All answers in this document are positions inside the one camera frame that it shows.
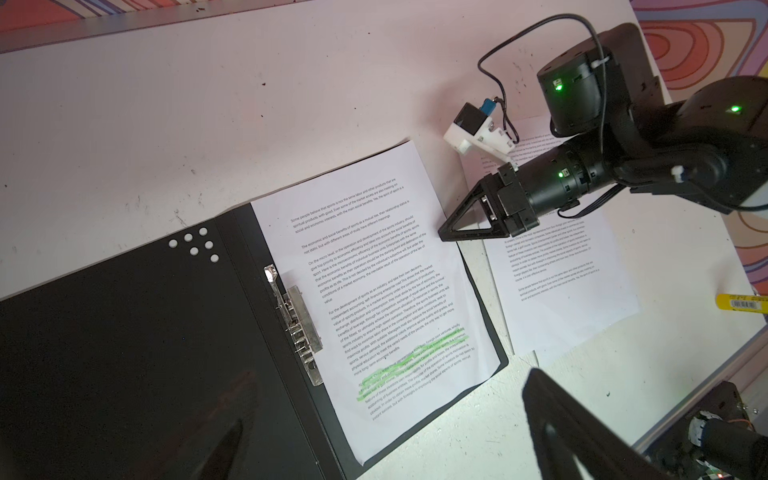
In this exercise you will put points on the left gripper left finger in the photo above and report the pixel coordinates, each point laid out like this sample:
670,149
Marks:
199,430

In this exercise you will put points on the metal folder clip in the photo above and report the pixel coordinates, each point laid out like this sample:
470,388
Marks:
298,322

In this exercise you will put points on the white folder black inside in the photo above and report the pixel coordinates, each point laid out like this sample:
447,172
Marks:
84,357

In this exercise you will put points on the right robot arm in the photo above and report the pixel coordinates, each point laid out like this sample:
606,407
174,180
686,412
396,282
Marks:
616,133

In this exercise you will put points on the printed paper stack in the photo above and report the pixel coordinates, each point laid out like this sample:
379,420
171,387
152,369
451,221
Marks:
560,284

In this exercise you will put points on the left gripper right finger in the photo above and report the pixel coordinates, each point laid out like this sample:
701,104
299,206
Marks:
566,435

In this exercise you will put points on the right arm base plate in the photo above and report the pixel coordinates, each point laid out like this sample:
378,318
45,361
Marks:
712,439

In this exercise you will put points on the printed paper sheet green highlight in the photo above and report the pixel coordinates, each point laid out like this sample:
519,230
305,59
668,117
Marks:
400,324

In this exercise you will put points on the yellow marker pen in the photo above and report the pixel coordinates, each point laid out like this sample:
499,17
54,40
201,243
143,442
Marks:
753,304

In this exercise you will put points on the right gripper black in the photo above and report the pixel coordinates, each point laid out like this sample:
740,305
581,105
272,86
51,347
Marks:
501,201

